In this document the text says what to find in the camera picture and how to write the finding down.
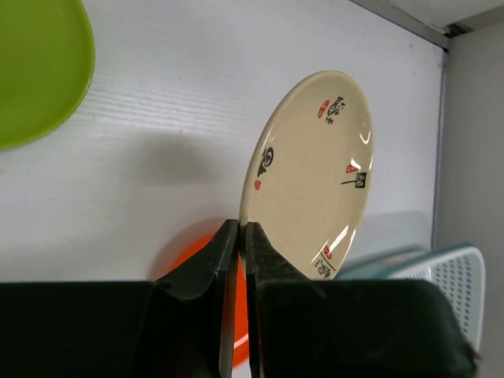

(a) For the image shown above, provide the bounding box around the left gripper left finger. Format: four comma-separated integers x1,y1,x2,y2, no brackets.
1,220,239,377

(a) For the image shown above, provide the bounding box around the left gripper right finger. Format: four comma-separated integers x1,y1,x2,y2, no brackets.
244,222,479,377

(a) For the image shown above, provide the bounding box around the beige plate with characters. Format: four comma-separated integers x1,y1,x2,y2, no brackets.
239,71,373,280

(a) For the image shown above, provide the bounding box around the white perforated plastic bin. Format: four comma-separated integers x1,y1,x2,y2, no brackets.
336,243,486,350

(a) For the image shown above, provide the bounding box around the orange plate right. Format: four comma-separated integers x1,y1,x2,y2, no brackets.
150,232,249,369

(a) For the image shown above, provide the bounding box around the green plate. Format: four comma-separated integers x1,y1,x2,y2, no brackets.
1,1,95,150

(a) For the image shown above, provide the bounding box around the aluminium rail right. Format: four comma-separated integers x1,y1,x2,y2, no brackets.
351,0,451,53

